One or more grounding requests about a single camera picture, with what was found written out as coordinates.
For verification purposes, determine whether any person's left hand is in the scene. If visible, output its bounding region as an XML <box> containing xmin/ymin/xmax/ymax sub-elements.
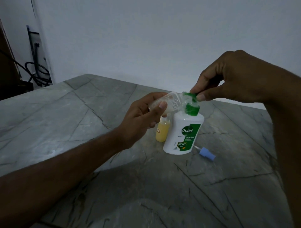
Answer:
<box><xmin>117</xmin><ymin>92</ymin><xmax>169</xmax><ymax>150</ymax></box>

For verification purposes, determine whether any person's right hand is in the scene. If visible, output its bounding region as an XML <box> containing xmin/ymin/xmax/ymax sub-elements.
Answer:
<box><xmin>190</xmin><ymin>49</ymin><xmax>277</xmax><ymax>104</ymax></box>

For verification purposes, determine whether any black coiled hose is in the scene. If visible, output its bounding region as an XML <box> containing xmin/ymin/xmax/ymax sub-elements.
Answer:
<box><xmin>24</xmin><ymin>62</ymin><xmax>52</xmax><ymax>87</ymax></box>

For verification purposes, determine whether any small clear bottle red label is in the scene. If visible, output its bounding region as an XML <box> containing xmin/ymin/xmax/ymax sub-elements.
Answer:
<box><xmin>156</xmin><ymin>117</ymin><xmax>171</xmax><ymax>143</ymax></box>

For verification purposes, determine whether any dark box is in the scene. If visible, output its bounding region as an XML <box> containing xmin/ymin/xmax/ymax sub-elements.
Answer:
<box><xmin>20</xmin><ymin>80</ymin><xmax>34</xmax><ymax>91</ymax></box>

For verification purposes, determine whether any white green hand sanitizer bottle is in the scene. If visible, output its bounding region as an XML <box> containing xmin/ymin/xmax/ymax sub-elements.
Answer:
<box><xmin>163</xmin><ymin>92</ymin><xmax>205</xmax><ymax>155</ymax></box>

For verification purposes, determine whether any person's left forearm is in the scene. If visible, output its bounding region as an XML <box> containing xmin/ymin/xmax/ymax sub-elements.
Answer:
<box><xmin>0</xmin><ymin>131</ymin><xmax>129</xmax><ymax>228</ymax></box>

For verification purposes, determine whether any small blue spray cap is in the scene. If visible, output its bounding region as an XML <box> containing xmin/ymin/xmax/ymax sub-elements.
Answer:
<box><xmin>194</xmin><ymin>145</ymin><xmax>216</xmax><ymax>162</ymax></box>

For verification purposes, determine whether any brown wooden door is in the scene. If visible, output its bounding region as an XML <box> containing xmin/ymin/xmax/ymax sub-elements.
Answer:
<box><xmin>0</xmin><ymin>18</ymin><xmax>22</xmax><ymax>100</ymax></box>

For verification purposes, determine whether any person's right forearm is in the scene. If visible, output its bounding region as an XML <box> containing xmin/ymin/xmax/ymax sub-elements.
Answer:
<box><xmin>264</xmin><ymin>63</ymin><xmax>301</xmax><ymax>228</ymax></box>

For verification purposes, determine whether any small clear bottle blue cap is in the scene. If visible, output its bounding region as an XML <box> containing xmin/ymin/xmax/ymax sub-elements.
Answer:
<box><xmin>148</xmin><ymin>91</ymin><xmax>189</xmax><ymax>114</ymax></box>

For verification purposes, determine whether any thin black cable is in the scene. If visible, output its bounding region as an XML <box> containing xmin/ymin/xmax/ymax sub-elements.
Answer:
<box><xmin>0</xmin><ymin>49</ymin><xmax>31</xmax><ymax>77</ymax></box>

